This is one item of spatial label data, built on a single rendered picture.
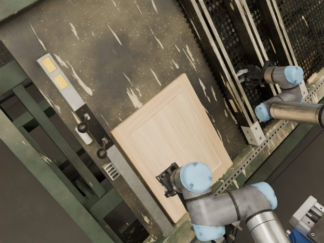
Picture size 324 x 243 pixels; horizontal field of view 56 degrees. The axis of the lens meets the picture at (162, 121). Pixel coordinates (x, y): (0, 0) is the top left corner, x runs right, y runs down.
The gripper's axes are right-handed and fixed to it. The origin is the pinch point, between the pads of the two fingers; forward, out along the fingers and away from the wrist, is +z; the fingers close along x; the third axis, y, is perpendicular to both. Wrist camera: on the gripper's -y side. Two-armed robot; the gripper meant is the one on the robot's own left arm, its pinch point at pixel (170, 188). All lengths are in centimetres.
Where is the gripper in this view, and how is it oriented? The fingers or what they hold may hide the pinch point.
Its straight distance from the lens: 111.0
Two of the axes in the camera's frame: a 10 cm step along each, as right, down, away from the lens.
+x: -7.6, 5.7, -3.2
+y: -6.2, -7.8, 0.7
